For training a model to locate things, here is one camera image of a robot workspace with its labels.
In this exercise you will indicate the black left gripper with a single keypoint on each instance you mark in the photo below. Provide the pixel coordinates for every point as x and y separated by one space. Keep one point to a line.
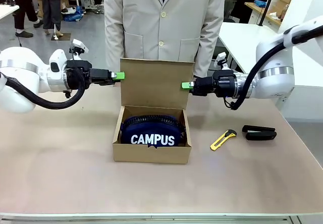
98 74

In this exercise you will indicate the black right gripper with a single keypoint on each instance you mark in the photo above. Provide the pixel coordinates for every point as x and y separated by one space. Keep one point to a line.
222 82

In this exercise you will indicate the brown cardboard box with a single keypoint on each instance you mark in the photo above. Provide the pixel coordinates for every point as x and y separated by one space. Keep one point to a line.
151 82

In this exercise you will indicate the navy CAMPUS zipper pouch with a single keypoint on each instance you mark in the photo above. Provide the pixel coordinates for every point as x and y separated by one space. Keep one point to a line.
151 130

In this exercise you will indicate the person's left forearm beige sleeve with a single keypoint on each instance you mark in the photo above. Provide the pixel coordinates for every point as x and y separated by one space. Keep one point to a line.
209 52

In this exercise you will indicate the person's right forearm beige sleeve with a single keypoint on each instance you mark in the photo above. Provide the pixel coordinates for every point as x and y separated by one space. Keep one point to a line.
113 50

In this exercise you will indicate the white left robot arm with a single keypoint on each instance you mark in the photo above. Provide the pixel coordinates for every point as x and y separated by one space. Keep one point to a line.
20 77

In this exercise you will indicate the blue item on workbench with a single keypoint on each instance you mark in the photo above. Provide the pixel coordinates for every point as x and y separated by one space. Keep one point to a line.
260 3

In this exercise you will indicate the person in beige coat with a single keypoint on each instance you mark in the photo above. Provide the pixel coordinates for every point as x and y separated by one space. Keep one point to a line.
156 32

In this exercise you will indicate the yellow black utility knife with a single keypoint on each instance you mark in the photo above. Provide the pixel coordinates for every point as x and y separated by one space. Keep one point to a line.
222 140

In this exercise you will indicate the large white work table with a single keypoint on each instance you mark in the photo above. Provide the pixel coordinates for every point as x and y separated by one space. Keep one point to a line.
237 40

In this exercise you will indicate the metal floor stand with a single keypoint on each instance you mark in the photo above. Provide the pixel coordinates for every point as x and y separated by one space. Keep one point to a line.
60 36

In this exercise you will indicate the blue plastic bag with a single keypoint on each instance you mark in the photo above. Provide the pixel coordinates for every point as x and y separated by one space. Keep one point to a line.
73 15

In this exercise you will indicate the black stapler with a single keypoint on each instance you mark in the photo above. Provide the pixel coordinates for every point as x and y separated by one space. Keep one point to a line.
260 133

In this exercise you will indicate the bystander in grey clothes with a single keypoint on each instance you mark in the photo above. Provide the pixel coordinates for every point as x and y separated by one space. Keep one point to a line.
51 9

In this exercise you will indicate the bystander in black coat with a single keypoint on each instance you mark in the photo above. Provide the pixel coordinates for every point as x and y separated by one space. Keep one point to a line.
242 2

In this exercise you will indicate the wooden workbench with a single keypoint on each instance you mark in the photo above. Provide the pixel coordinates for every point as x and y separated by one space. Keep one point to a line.
271 19

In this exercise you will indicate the brown cardboard carton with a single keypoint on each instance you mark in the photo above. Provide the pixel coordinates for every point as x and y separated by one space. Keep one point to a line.
38 4

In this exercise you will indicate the black slanted pole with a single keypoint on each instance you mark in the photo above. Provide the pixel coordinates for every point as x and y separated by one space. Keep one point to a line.
265 9

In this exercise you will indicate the bystander in black trousers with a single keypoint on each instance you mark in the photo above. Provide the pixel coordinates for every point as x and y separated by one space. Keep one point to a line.
20 9

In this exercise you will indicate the small white table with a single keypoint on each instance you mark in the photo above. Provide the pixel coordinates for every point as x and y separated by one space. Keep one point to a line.
6 10

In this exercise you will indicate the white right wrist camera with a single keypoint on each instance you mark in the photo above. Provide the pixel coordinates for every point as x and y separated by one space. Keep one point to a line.
220 57

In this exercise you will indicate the aluminium table edge rail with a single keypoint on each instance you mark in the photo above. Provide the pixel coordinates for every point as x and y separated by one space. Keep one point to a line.
151 219

